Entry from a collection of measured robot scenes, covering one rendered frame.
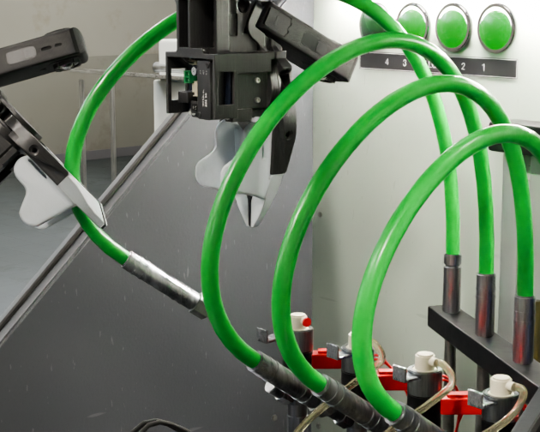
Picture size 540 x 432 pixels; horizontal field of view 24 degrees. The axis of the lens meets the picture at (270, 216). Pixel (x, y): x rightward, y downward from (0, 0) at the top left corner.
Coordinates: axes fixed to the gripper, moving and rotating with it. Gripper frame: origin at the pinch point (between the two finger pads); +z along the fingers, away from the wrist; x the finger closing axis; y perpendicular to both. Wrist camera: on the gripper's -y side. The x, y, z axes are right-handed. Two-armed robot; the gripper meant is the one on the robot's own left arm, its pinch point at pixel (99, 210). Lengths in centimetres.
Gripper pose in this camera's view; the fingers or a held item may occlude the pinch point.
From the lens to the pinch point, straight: 114.1
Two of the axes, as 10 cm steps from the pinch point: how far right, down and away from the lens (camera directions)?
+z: 7.0, 7.2, -0.1
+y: -7.2, 7.0, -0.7
